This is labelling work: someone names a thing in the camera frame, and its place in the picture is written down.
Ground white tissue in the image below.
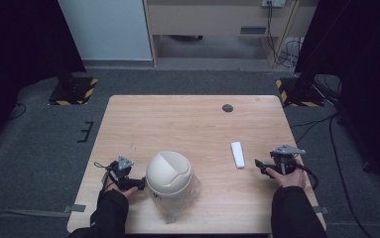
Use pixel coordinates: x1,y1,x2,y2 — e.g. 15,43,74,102
229,141,246,170

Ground grey power strip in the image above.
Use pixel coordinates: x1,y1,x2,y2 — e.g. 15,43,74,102
260,0,287,9

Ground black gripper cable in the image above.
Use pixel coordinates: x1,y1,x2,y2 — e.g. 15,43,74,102
93,161,113,194
295,162,320,190

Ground person's right hand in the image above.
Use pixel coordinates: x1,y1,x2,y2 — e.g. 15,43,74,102
265,166,308,189

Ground black yellow-striped stand base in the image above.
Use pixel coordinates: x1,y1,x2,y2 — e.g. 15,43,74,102
48,76,99,106
275,77,326,108

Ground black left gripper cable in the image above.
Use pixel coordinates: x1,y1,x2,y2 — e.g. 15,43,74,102
93,161,113,194

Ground white swing-lid trash bin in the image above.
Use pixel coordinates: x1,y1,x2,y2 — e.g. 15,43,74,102
145,150,193,200

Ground black floor bracket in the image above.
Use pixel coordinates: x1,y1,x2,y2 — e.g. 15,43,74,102
76,120,95,144

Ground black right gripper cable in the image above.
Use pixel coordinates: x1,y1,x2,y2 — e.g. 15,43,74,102
295,162,320,190

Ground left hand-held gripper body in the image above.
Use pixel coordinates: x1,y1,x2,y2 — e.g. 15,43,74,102
105,155,136,191

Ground person's left hand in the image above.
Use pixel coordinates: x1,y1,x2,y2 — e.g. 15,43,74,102
107,183,139,201

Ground black hanging cables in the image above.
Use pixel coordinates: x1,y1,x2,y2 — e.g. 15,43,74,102
266,2,303,68

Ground white partition panel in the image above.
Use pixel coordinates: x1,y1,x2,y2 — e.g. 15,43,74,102
57,0,154,62

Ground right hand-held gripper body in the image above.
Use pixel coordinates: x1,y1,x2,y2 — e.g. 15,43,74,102
269,144,307,177

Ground clear plastic bin liner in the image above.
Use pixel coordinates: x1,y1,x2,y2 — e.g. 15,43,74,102
150,175,202,225

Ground black curtain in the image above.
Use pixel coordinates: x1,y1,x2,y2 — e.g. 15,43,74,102
0,0,87,157
294,0,380,189

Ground light wooden desk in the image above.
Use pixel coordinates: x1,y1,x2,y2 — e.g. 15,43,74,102
143,0,319,68

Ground black floor cable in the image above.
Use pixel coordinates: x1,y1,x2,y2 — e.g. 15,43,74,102
7,102,27,121
289,111,375,238

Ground grey floor strap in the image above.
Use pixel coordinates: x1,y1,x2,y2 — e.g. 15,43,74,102
0,203,87,219
312,205,331,215

